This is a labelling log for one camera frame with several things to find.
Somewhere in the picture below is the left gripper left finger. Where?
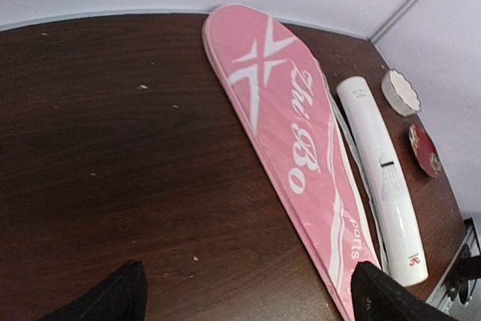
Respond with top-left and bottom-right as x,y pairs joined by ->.
41,260 -> 147,320

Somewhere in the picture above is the aluminium front rail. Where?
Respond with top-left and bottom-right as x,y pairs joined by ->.
427,215 -> 480,320

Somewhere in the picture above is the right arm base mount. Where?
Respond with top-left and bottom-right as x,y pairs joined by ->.
445,244 -> 480,304

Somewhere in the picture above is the red floral plate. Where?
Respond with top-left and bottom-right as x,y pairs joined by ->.
409,124 -> 442,178

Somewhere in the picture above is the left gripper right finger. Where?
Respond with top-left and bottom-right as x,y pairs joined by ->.
350,261 -> 455,321

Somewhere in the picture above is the pink racket cover bag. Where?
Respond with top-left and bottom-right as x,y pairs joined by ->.
202,5 -> 378,320

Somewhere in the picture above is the white shuttlecock tube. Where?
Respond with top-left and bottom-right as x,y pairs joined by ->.
337,76 -> 428,287

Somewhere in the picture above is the white fluted bowl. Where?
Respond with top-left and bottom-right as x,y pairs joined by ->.
381,69 -> 421,117

